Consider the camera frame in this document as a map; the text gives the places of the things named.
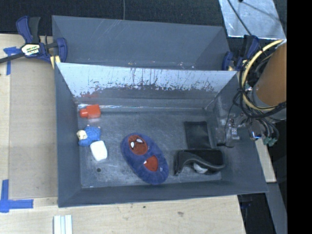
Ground blue toy figure cream head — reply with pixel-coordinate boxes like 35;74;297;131
76;126;102;147

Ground grey metal bin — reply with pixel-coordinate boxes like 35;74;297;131
51;15;269;208

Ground black flat pad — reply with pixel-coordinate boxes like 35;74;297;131
183;121;213;150

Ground blue plush slipper red patches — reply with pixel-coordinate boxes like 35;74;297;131
120;133;170;185

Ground red plastic block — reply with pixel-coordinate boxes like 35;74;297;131
79;104;101;120

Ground white foam block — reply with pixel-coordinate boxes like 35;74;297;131
90;140;108;162

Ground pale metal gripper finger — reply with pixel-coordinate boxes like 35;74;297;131
218;116;237;131
216;128;241;148

